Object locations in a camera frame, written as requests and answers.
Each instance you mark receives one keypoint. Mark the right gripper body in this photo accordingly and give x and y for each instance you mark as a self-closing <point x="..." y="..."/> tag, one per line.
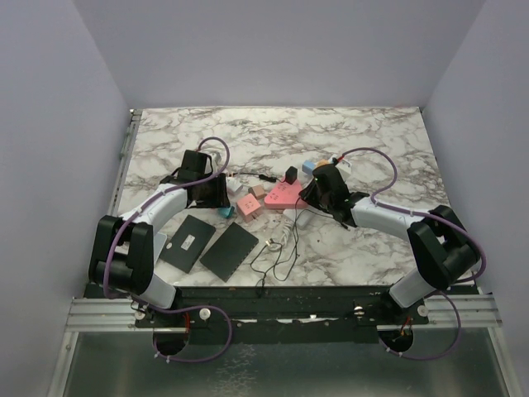
<point x="313" y="198"/>

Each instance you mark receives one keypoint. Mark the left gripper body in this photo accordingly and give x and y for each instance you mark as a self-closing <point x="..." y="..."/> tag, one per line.
<point x="212" y="193"/>

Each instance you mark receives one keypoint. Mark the white power strip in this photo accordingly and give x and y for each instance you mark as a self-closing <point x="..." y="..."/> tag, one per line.
<point x="322" y="194"/>

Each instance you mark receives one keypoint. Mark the white plug adapter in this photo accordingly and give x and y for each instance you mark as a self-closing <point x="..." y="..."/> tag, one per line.
<point x="233" y="186"/>

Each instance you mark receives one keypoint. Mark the pink triangular power strip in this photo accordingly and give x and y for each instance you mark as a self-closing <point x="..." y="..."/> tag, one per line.
<point x="285" y="196"/>

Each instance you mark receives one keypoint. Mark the teal charger plug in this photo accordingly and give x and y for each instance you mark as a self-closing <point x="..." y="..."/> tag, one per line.
<point x="226" y="212"/>

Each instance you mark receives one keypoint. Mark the pink cube socket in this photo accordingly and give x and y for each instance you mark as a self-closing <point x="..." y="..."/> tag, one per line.
<point x="249" y="208"/>

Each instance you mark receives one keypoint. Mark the beige pink USB charger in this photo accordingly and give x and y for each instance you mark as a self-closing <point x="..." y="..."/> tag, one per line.
<point x="258" y="191"/>

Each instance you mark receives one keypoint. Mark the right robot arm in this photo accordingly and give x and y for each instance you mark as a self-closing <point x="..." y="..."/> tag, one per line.
<point x="442" y="248"/>

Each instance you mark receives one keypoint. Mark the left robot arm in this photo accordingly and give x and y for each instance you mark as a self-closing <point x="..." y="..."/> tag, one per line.
<point x="126" y="248"/>

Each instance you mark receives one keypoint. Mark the light blue plug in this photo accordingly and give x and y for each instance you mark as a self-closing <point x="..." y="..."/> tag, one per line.
<point x="308" y="167"/>

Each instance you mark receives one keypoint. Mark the white flat remote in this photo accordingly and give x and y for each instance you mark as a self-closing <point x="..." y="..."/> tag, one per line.
<point x="159" y="241"/>

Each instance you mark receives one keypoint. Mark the left black flat box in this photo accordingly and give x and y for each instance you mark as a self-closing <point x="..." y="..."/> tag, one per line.
<point x="187" y="244"/>

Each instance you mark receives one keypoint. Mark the black flat box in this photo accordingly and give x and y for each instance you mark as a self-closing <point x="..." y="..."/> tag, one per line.
<point x="229" y="251"/>
<point x="187" y="244"/>

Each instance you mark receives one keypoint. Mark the right black flat box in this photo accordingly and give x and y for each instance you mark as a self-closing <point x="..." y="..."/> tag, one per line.
<point x="229" y="251"/>

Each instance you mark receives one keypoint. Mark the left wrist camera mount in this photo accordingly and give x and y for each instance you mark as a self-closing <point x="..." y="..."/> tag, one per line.
<point x="216" y="157"/>

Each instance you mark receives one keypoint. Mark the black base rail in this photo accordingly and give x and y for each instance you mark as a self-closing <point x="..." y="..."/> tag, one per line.
<point x="273" y="315"/>

